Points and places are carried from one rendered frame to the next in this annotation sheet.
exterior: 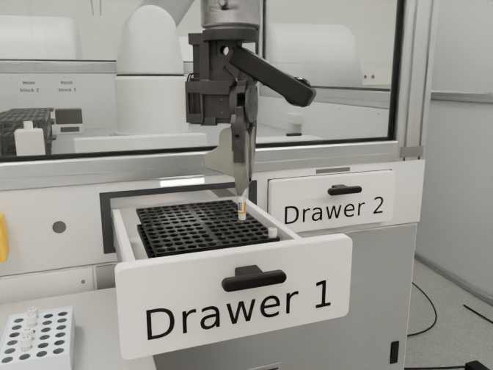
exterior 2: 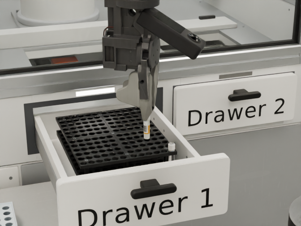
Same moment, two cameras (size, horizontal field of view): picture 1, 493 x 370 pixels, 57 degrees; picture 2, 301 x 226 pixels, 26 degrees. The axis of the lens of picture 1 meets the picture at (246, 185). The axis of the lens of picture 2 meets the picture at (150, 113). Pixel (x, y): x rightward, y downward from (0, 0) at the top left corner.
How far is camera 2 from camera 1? 52 cm
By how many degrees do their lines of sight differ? 10
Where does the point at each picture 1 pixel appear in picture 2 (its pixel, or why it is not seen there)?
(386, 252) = (289, 148)
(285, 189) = (189, 95)
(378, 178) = (279, 81)
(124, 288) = (63, 196)
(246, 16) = not seen: outside the picture
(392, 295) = (294, 187)
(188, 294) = (107, 199)
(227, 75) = (135, 32)
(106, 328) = (38, 219)
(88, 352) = not seen: outside the picture
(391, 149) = (294, 53)
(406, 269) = not seen: outside the picture
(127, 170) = (47, 84)
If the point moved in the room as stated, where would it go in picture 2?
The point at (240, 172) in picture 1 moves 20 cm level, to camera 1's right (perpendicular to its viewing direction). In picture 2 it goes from (145, 105) to (266, 106)
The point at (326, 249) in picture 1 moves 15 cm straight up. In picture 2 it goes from (209, 166) to (212, 80)
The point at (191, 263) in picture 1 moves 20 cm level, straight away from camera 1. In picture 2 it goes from (109, 179) to (103, 127)
